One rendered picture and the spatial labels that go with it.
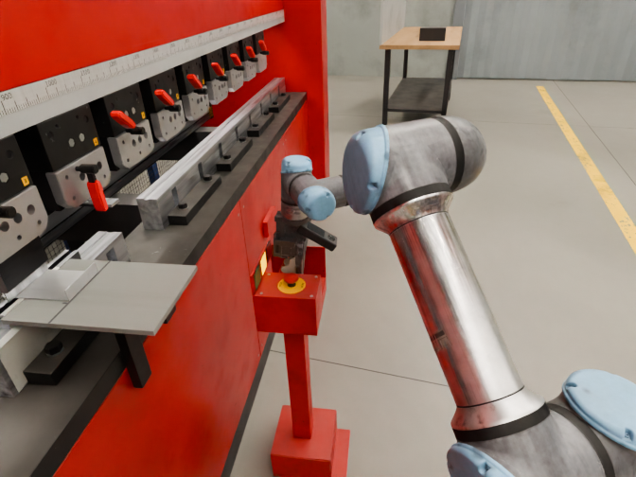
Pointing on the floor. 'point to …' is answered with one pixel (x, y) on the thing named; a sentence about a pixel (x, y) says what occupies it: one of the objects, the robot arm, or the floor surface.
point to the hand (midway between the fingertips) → (301, 277)
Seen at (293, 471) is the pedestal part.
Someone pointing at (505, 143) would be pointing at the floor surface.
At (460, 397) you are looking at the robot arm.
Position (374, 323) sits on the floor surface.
